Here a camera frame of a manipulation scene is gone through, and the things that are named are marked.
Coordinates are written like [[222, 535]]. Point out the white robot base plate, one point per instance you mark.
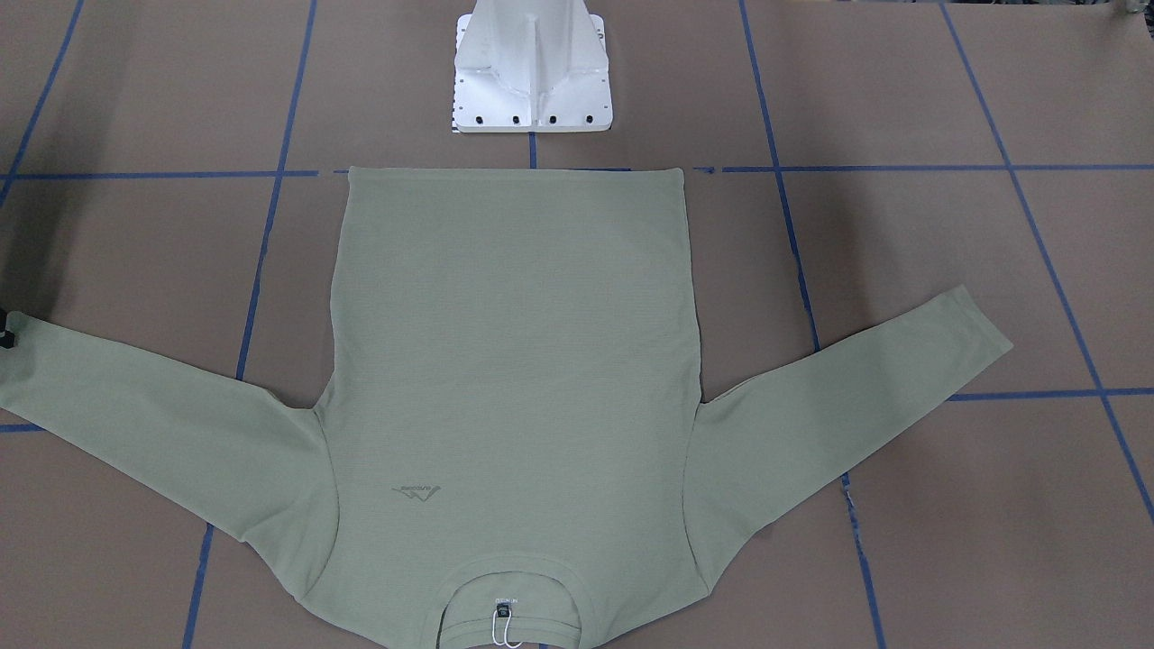
[[531, 67]]

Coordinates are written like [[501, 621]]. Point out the olive green long-sleeve shirt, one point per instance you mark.
[[513, 443]]

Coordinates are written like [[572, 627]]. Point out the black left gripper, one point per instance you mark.
[[4, 330]]

